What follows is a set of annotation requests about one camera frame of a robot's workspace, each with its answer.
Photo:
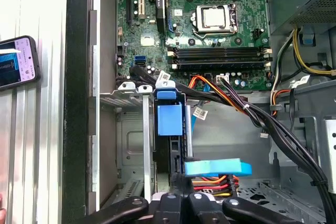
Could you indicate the green motherboard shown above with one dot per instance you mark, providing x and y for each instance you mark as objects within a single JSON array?
[{"x": 252, "y": 24}]

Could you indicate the CPU socket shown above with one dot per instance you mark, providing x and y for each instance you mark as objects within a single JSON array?
[{"x": 233, "y": 16}]

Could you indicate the hard disk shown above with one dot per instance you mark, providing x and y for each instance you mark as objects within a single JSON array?
[{"x": 168, "y": 119}]

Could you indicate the black smartphone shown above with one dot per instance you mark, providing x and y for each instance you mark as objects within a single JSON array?
[{"x": 15, "y": 61}]

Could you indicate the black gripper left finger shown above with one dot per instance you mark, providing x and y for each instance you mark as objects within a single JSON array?
[{"x": 170, "y": 208}]

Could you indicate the person's hand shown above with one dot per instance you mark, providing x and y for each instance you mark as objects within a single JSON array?
[{"x": 2, "y": 213}]

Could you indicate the black PC case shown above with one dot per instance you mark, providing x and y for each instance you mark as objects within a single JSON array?
[{"x": 76, "y": 77}]

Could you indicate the silver disk bay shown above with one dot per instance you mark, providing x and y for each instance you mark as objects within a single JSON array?
[{"x": 128, "y": 86}]

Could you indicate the blue drive latch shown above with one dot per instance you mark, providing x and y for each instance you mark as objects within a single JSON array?
[{"x": 307, "y": 37}]

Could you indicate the silver CPU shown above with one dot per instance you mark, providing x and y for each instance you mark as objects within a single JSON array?
[{"x": 214, "y": 16}]

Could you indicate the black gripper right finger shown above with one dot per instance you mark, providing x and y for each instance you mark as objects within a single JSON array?
[{"x": 202, "y": 208}]

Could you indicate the black graphics card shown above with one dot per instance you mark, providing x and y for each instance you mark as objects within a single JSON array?
[{"x": 160, "y": 3}]

